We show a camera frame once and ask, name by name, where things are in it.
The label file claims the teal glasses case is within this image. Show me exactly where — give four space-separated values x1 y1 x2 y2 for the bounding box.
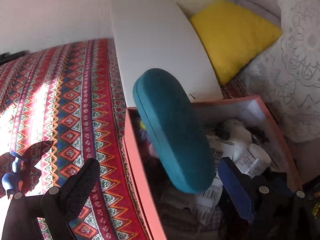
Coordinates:
132 68 215 194

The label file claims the white pill bottle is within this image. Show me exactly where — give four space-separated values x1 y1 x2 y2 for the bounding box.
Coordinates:
235 144 271 178

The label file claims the blue toy figure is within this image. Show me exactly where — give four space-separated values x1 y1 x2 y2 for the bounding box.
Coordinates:
2 151 29 199

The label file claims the pink storage box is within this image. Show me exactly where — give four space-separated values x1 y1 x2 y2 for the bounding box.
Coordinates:
123 95 302 239

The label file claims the red patterned tablecloth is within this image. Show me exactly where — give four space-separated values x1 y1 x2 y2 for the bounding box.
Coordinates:
1 39 148 239

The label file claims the yellow cushion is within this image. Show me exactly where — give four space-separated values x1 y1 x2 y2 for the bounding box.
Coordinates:
189 0 282 86

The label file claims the white box lid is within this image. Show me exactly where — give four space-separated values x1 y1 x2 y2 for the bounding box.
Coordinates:
111 0 223 107

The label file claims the black pen at wall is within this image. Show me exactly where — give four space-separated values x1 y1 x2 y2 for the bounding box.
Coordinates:
0 50 29 65

